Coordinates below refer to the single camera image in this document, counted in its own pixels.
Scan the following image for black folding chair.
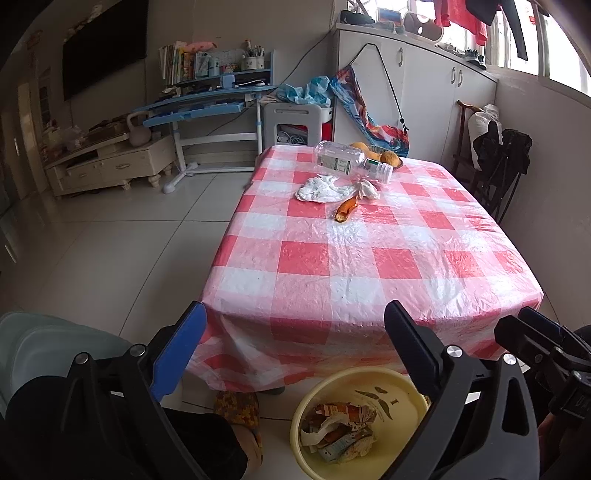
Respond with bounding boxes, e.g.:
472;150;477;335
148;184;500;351
472;121;533;225

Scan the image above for white storage cabinet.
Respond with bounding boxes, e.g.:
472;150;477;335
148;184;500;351
333;23;499;168

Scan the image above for white pen holder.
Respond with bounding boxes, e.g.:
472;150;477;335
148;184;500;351
242;41;267;71

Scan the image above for grey sneakers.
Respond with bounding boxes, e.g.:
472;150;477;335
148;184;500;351
436;41;488;71

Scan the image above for small white tissue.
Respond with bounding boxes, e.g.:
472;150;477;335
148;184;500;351
353;179;381;200

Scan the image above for black cord loop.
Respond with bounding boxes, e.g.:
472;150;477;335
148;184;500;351
351;42;411;138

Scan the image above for fruit plate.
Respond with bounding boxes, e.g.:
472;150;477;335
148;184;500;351
367;145;404;169

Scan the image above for row of books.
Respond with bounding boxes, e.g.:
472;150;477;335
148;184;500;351
159;41;197;86

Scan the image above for blue crumpled cloth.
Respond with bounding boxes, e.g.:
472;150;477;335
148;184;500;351
277;76;333;108

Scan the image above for red snack wrapper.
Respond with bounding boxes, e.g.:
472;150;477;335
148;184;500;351
314;402;378;433

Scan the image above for black wall television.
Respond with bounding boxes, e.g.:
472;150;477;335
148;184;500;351
62;0;148;101

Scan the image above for white sack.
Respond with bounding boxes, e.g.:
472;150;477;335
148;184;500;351
468;104;503;153

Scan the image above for red white checkered tablecloth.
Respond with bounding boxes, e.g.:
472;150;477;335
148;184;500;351
185;144;544;395

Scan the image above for flattened drink carton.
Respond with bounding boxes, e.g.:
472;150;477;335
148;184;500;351
318;434;371;463

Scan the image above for colourful printed bag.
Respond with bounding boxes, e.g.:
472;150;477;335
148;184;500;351
330;65;410;158

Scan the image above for clear plastic bag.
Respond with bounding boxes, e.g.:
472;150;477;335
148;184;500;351
44;124;86;154

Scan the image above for colourful knitted slipper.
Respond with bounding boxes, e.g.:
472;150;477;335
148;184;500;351
215;390;262;432

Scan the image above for wooden chair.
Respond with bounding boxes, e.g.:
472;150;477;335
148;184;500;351
452;99;484;186

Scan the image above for light green chair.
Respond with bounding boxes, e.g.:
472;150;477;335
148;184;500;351
0;311;136;416

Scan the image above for yellow plastic basin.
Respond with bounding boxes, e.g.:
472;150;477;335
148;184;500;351
290;367;432;480

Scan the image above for blue study desk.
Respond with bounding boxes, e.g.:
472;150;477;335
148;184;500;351
134;50;278;195

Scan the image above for pink kettlebell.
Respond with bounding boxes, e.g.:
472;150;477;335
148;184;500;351
127;113;152;147

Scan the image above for clear plastic bottle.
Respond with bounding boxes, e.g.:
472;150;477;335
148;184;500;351
315;141;394;184

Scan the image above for person's right hand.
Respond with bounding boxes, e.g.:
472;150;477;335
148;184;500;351
537;408;591;468

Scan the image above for white plastic bag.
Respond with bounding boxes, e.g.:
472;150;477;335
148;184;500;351
295;175;352;204

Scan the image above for orange peel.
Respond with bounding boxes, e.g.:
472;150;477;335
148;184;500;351
335;196;361;223

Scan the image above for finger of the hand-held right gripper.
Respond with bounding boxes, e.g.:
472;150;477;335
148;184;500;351
517;307;591;357
494;315;578;386

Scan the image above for white plastic stool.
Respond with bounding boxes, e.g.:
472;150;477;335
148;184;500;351
261;102;334;155

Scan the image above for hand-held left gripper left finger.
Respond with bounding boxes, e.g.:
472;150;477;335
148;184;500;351
46;301;218;480

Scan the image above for red hanging garment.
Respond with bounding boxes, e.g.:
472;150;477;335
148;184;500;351
434;0;489;46

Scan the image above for brown tray box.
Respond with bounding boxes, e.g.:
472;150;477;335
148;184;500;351
88;119;131;142

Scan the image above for person's left leg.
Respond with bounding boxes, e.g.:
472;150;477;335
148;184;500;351
0;376;251;480

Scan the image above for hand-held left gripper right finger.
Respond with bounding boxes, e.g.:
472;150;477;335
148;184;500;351
384;300;541;480

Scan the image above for cream television cabinet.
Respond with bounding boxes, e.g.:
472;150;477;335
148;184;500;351
44;134;177;198

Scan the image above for black hanging garment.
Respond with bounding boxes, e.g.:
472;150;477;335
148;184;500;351
466;0;530;61

